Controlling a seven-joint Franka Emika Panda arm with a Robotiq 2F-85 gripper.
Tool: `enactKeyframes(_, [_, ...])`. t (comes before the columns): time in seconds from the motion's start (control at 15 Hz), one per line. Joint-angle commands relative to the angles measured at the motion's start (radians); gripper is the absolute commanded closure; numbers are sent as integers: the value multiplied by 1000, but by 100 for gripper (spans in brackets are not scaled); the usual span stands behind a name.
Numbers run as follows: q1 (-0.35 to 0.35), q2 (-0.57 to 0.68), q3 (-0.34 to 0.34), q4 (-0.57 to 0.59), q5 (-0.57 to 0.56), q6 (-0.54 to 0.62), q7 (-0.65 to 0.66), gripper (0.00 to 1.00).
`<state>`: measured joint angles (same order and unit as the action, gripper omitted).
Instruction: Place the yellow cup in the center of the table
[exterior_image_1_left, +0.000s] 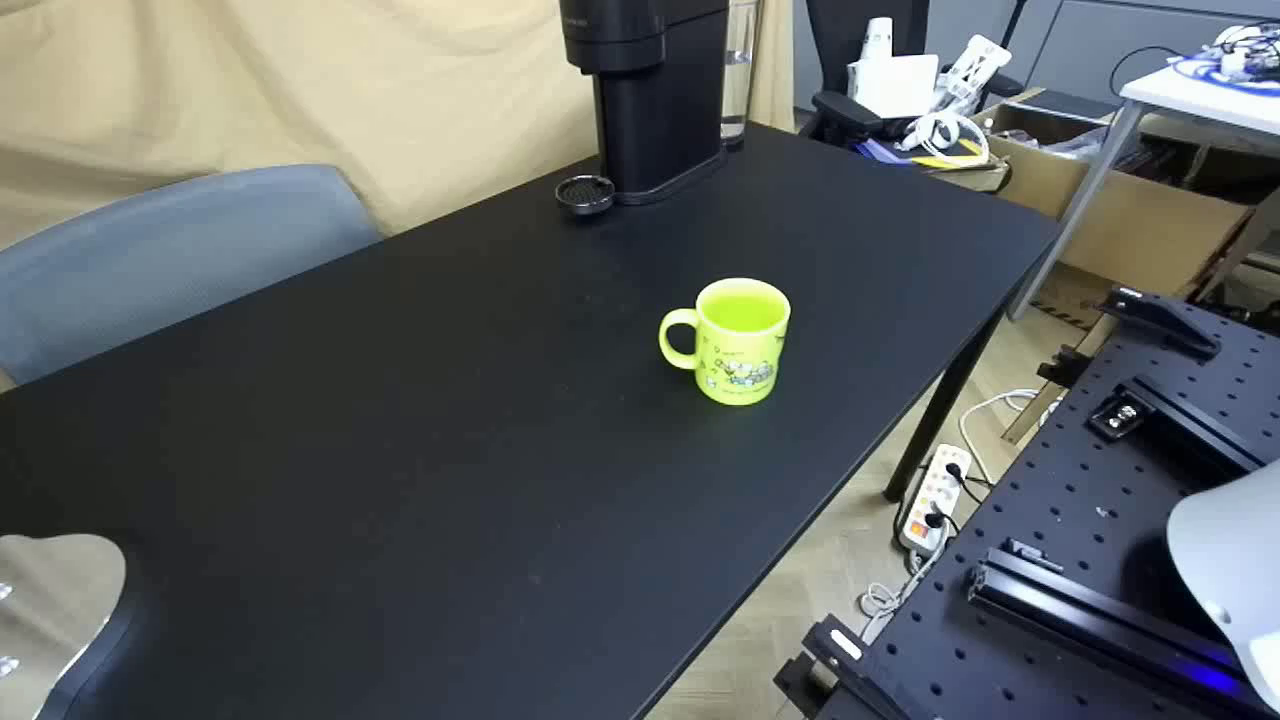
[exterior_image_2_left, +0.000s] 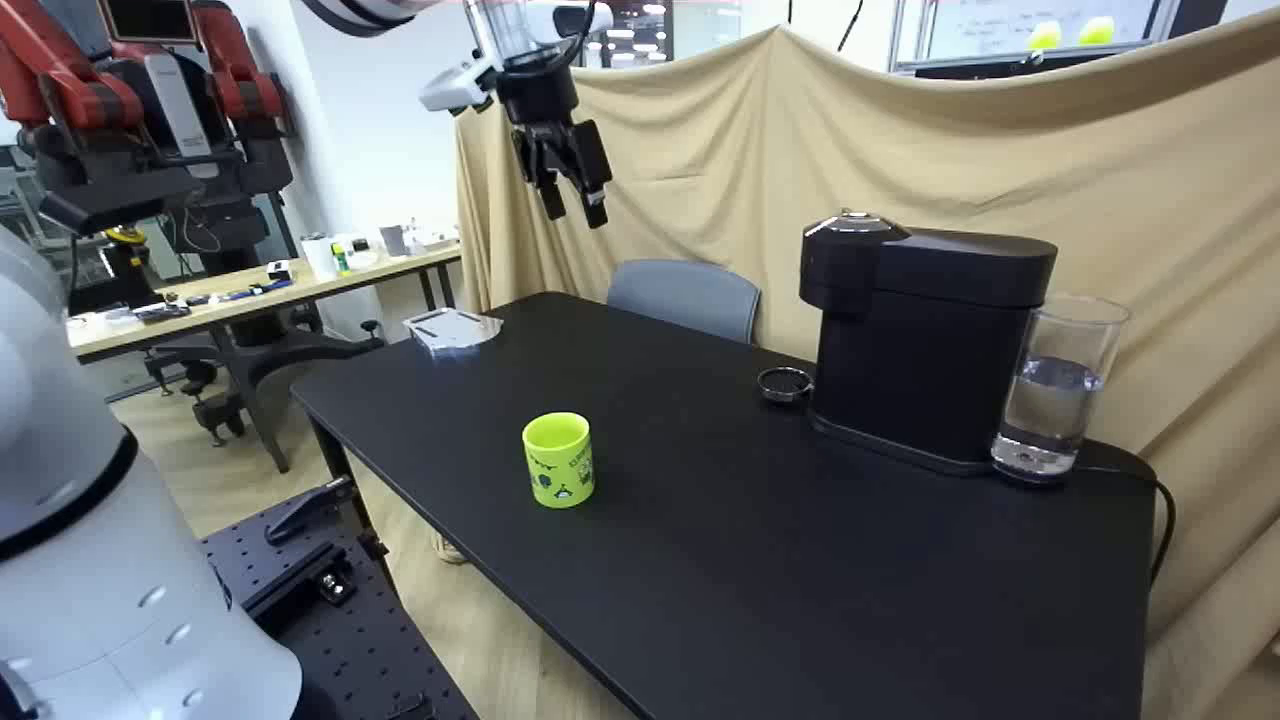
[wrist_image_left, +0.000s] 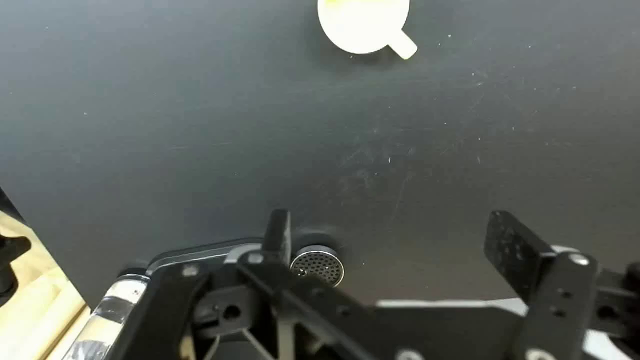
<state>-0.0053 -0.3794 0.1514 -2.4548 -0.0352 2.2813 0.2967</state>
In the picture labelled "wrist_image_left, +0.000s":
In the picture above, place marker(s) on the yellow plastic cup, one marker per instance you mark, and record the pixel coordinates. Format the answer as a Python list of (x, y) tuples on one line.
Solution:
[(362, 22)]

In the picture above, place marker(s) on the silver and black robot base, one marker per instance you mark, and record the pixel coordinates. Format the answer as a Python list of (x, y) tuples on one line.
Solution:
[(121, 306)]

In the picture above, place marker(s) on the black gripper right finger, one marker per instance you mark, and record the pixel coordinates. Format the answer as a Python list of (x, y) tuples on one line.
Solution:
[(557, 301)]

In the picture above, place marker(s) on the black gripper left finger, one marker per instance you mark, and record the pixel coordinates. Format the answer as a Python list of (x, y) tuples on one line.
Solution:
[(313, 303)]

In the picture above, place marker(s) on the beige wooden table edge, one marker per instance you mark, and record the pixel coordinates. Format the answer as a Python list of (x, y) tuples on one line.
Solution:
[(37, 303)]

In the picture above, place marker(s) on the round metal mesh disc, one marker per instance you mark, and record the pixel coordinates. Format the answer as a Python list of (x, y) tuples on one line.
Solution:
[(321, 267)]

